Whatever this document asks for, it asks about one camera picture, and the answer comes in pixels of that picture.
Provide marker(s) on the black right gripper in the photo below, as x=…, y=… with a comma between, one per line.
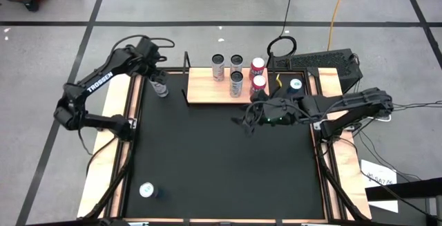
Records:
x=276, y=112

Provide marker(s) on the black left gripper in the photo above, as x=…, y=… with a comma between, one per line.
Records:
x=150, y=55

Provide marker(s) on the silver can black lid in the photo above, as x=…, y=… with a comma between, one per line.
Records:
x=160, y=89
x=236, y=63
x=218, y=70
x=236, y=87

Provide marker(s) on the red can silver lid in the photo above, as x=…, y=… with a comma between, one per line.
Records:
x=256, y=68
x=257, y=86

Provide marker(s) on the dark blue can white lid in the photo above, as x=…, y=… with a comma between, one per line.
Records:
x=146, y=189

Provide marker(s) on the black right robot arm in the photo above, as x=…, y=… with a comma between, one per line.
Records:
x=352, y=103

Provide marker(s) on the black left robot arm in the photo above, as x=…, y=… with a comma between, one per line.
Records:
x=100, y=77

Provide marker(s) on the black table mat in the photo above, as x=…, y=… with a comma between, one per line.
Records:
x=207, y=167

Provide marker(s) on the white printed paper sheet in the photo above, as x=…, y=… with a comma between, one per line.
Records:
x=378, y=179

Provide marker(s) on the black flat bar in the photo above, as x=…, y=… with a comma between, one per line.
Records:
x=404, y=188

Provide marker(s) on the wooden shelf black frame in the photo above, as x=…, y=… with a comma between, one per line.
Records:
x=203, y=89

